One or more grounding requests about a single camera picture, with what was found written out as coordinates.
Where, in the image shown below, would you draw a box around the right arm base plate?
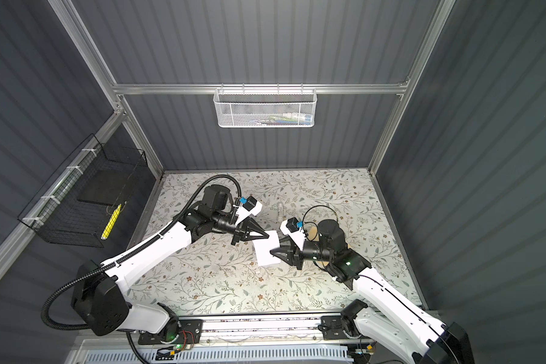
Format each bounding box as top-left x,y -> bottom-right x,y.
317,315 -> 361,341

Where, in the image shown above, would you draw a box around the white vented cable tray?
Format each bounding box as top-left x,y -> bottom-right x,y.
83,346 -> 353,364

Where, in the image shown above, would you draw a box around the yellow marker pen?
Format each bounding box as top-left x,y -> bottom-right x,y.
100,204 -> 123,241

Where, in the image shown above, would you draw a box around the floral table mat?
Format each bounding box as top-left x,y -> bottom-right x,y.
128,169 -> 421,315

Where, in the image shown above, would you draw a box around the white wire mesh basket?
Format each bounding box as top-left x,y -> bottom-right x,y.
213,89 -> 318,128

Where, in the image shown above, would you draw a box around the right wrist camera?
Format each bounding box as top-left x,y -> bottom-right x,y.
280,217 -> 306,250

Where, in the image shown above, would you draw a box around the black wire basket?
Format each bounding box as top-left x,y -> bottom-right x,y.
18,135 -> 148,248

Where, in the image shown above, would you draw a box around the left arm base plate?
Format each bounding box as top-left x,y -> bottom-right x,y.
137,319 -> 204,345

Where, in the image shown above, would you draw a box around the tan paper envelope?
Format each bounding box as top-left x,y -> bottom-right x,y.
304,225 -> 319,243

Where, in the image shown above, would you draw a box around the white glue stick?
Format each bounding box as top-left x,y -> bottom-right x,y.
276,203 -> 285,221

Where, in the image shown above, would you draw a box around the black corrugated cable conduit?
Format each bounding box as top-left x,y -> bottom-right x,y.
40,174 -> 243,364

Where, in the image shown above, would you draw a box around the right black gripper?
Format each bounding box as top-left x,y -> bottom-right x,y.
270,234 -> 332,270

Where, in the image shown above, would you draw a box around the pens in white basket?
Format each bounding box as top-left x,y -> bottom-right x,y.
252,112 -> 314,127

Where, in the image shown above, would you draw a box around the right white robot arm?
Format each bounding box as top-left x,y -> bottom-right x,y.
270,218 -> 475,363

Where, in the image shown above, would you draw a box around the white paper letter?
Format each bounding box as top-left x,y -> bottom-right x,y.
252,230 -> 282,266

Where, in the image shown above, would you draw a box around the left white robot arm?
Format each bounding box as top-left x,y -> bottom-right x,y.
71,184 -> 273,344

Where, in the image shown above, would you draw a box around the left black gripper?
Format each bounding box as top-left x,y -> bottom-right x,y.
211,212 -> 270,246

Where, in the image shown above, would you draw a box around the black foam pad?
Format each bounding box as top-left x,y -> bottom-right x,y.
77,170 -> 137,206

